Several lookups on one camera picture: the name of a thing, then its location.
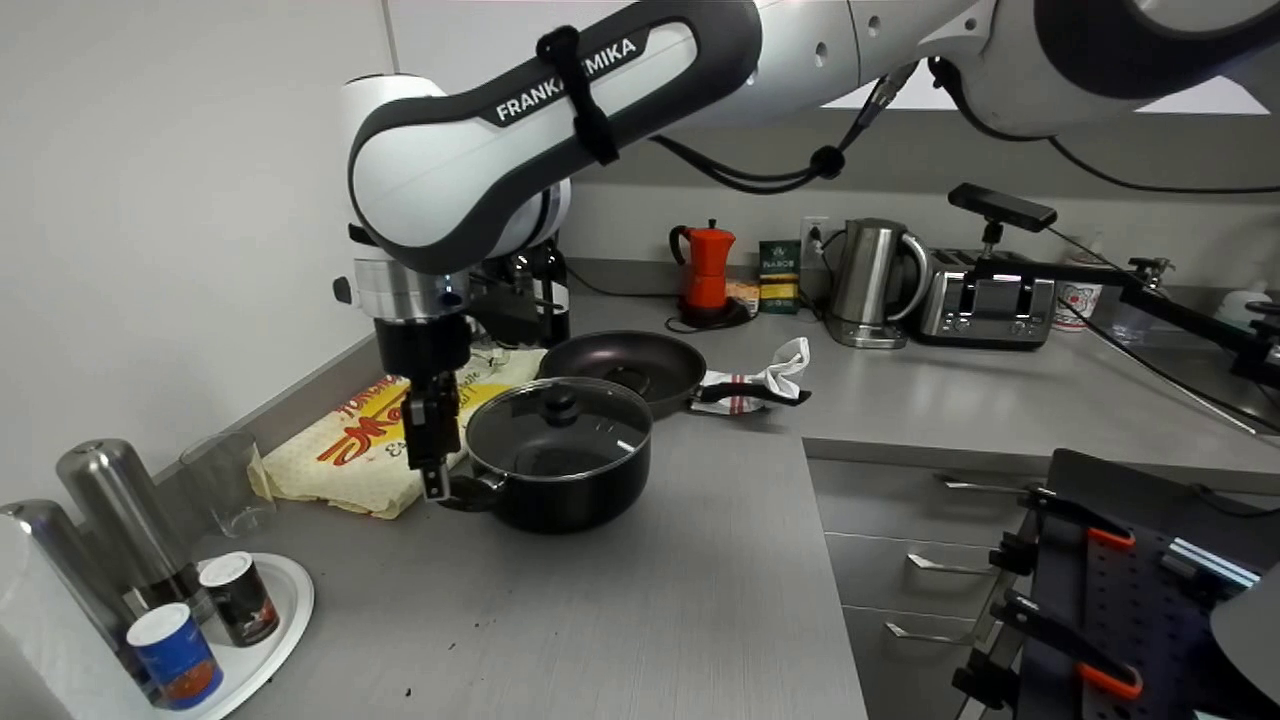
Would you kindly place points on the steel cup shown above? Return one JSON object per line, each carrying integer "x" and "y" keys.
{"x": 122, "y": 512}

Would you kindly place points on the steel toaster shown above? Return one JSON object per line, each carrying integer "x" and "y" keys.
{"x": 984, "y": 304}

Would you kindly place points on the yellow printed cloth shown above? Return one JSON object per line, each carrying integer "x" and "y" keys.
{"x": 334, "y": 454}

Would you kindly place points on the grey round disc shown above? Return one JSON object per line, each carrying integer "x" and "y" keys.
{"x": 1253, "y": 642}

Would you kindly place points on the black pegboard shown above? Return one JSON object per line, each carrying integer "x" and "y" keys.
{"x": 1163, "y": 614}

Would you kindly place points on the tall steel grinder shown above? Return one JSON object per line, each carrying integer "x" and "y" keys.
{"x": 61, "y": 560}

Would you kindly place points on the white towel with red stripes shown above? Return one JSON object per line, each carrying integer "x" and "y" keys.
{"x": 783, "y": 367}

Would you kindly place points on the white plate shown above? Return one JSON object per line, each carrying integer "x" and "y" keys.
{"x": 287, "y": 604}

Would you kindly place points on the blue labelled jar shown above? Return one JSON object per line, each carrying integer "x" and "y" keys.
{"x": 179, "y": 662}

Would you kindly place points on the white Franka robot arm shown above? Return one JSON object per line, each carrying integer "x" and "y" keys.
{"x": 532, "y": 144}

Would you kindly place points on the glass pot lid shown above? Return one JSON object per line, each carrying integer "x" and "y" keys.
{"x": 562, "y": 432}

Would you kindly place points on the green box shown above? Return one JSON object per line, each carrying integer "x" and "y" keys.
{"x": 783, "y": 277}

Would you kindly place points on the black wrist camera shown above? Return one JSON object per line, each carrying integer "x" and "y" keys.
{"x": 532, "y": 293}

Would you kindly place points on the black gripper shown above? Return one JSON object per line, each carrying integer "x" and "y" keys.
{"x": 427, "y": 351}

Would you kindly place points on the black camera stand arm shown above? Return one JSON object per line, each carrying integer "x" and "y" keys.
{"x": 1174, "y": 314}

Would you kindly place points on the black frying pan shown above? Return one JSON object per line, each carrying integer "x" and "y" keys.
{"x": 627, "y": 363}

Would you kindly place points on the steel electric kettle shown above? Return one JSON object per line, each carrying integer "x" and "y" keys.
{"x": 867, "y": 282}

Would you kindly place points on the red moka pot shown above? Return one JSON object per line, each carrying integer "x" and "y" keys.
{"x": 706, "y": 274}

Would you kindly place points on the black cooking pot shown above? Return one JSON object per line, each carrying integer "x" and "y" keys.
{"x": 575, "y": 501}

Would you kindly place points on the black camera bar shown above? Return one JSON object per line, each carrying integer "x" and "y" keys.
{"x": 1002, "y": 207}

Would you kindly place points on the small dark jar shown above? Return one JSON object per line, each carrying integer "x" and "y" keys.
{"x": 240, "y": 604}

